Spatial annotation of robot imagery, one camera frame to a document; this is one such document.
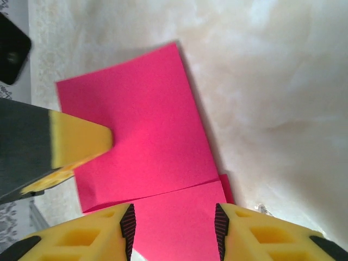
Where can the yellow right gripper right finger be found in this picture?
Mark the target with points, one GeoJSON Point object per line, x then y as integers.
{"type": "Point", "coordinates": [272, 242]}

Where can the aluminium table edge rail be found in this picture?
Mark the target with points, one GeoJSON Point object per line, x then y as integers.
{"type": "Point", "coordinates": [38, 217]}

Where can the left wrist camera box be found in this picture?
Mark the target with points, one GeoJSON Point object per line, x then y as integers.
{"type": "Point", "coordinates": [12, 51]}

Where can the pink cloth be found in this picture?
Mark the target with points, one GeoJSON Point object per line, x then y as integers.
{"type": "Point", "coordinates": [141, 130]}

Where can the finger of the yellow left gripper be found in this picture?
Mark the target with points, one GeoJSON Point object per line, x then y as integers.
{"type": "Point", "coordinates": [76, 138]}

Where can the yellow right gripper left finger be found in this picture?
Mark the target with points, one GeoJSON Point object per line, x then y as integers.
{"type": "Point", "coordinates": [81, 239]}

